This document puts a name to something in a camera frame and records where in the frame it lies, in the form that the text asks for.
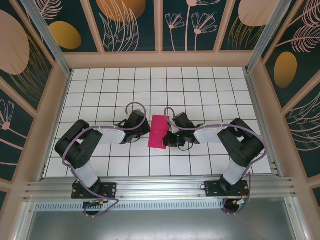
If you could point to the long aluminium mounting rail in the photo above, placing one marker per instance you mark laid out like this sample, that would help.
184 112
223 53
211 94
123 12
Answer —
160 185

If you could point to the aluminium corner post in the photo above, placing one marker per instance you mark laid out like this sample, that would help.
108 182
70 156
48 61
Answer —
50 37
265 37

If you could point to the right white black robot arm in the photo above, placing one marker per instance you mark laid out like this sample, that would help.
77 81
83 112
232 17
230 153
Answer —
207 135

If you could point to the aluminium side rail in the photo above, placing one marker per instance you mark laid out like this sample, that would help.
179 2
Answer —
43 172
273 165

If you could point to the grey metal base sheet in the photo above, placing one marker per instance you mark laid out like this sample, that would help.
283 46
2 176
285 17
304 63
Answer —
160 225

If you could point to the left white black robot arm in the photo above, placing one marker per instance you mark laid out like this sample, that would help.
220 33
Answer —
110 136

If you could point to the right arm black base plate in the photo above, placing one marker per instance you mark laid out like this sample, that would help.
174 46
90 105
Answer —
212 187

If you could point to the magenta cloth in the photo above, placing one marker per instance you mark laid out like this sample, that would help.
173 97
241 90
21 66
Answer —
157 130

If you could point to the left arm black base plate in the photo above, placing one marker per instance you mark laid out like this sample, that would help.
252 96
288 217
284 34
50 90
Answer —
110 187

